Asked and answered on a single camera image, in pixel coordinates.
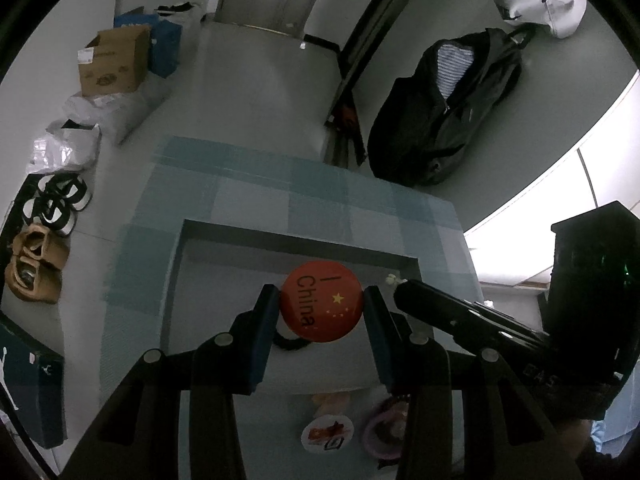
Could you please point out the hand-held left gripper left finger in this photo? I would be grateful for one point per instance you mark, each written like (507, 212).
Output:
(262, 330)

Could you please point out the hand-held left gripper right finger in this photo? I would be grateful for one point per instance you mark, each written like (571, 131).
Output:
(382, 340)

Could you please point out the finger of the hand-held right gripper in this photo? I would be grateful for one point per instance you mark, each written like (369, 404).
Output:
(510, 321)
(435, 310)

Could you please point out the white storage box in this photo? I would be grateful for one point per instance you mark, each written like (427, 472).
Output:
(225, 285)

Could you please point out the red round badge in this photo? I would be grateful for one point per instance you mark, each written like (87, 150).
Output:
(320, 302)

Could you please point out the white round badge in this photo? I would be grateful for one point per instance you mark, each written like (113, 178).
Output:
(327, 432)

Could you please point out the person's right forearm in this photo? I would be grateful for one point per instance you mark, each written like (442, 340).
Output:
(580, 445)

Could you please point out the blue checkered tablecloth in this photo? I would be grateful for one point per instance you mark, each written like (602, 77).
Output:
(250, 180)

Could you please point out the black jacket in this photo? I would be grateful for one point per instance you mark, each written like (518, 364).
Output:
(430, 130)

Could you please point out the brown shoe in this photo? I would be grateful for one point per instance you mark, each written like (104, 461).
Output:
(42, 247)
(30, 280)

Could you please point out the dark blue shoe box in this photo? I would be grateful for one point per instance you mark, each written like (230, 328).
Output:
(30, 380)

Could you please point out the black and white sandal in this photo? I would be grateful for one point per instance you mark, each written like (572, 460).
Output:
(47, 215)
(67, 191)

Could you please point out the striped shirt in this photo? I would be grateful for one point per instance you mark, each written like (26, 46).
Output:
(454, 67)

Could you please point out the black metal rack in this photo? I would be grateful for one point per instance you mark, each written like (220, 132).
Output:
(372, 35)

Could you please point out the blue cardboard box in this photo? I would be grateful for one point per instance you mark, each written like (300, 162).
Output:
(131, 17)
(167, 47)

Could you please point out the brown cardboard box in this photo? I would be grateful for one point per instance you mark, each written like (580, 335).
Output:
(112, 62)

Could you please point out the white plastic bag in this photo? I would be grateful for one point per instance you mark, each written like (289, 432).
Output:
(182, 15)

